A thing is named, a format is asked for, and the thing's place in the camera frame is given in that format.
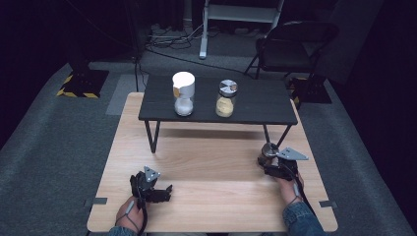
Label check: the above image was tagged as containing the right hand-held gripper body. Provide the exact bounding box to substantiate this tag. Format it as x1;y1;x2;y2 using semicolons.
268;147;310;182

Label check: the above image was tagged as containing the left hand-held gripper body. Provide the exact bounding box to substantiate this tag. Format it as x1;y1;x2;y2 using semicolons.
129;165;162;205

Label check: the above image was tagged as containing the black shelf riser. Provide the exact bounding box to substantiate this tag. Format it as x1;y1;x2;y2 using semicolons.
138;75;299;154

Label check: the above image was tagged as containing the silver-lidded jar yellow powder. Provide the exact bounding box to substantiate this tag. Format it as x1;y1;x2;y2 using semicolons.
214;79;239;119

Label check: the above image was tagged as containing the white-lidded glass jar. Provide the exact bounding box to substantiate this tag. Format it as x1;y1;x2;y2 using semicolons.
171;71;197;118

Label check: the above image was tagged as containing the person's right hand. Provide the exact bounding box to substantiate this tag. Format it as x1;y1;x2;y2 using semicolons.
274;172;306;207

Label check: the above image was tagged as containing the person's left hand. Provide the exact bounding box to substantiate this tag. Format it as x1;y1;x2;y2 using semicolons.
114;195;148;234

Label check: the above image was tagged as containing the black hazard-striped stand base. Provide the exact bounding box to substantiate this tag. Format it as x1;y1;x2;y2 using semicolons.
286;76;333;106
55;63;110;99

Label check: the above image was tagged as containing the black folding chair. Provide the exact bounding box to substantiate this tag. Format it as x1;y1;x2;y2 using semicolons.
243;20;340;82

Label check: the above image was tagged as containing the black stand pole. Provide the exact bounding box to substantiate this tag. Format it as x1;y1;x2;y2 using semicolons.
124;0;147;93

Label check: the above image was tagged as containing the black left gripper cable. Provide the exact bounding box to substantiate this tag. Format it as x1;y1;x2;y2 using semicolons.
135;176;149;236

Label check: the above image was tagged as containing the bundle of floor cables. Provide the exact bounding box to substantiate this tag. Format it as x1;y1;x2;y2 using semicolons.
144;22;248;75

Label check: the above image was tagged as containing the white metal stand frame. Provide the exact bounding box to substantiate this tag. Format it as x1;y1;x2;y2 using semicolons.
198;0;286;61

